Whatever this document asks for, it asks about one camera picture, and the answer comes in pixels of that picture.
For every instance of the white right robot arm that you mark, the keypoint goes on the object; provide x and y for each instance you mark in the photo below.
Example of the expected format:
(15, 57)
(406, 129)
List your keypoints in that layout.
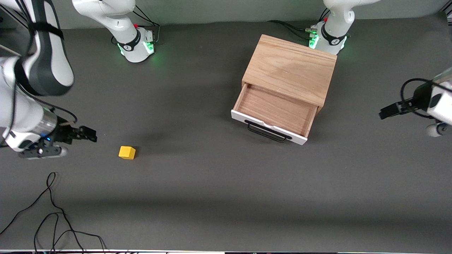
(46, 60)

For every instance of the yellow wooden block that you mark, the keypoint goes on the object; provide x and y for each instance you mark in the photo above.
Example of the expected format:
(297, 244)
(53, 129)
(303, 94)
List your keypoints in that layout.
(126, 152)

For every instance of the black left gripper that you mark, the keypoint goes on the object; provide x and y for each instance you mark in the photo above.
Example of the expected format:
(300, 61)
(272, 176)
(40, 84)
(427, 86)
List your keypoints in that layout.
(418, 97)

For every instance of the white-fronted wooden drawer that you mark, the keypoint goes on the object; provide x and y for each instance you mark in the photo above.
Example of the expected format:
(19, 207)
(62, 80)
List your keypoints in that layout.
(275, 107)

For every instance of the aluminium frame profile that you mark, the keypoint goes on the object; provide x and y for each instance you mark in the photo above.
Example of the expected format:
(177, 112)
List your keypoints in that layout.
(14, 17)

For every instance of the wooden drawer cabinet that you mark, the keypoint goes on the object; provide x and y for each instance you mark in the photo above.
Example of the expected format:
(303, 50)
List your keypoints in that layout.
(289, 67)

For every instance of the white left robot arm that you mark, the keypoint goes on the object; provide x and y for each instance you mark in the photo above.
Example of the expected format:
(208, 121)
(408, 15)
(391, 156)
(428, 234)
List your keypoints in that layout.
(333, 24)

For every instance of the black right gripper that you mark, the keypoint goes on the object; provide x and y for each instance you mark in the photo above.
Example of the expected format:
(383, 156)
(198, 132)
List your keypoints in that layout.
(64, 134)

